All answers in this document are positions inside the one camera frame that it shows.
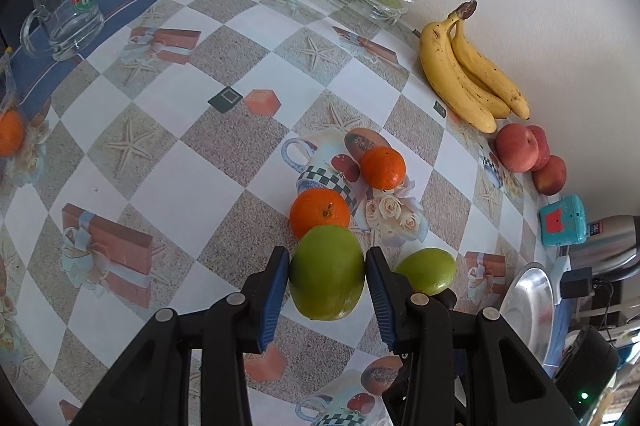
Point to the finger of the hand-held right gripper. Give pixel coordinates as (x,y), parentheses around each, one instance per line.
(448,298)

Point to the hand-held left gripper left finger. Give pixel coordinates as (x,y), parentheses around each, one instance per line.
(272,296)

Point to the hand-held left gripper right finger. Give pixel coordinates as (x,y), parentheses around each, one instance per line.
(382,296)

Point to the small green mango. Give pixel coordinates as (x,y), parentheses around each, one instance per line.
(425,271)

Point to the large green mango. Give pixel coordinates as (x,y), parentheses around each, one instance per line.
(327,273)

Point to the round metal plate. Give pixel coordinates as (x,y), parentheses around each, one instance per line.
(530,306)

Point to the large orange with stem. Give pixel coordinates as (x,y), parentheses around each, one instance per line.
(315,211)

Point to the blue striped cloth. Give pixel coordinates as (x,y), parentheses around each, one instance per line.
(557,336)

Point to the black power adapter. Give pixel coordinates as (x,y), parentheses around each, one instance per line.
(576,283)

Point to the white power strip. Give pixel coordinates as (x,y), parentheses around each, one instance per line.
(559,268)

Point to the stainless steel thermos kettle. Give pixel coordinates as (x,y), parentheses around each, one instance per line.
(615,241)

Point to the small orange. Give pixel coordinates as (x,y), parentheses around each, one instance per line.
(382,167)

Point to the blue toy box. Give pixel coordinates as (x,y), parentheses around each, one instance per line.
(562,221)

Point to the large red apple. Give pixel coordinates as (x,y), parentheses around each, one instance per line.
(515,148)

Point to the checkered printed tablecloth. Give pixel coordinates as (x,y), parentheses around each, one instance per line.
(150,186)

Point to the small green fruit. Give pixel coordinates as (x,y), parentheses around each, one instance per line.
(390,0)

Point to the glass mug with round logo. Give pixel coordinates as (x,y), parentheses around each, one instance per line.
(65,21)

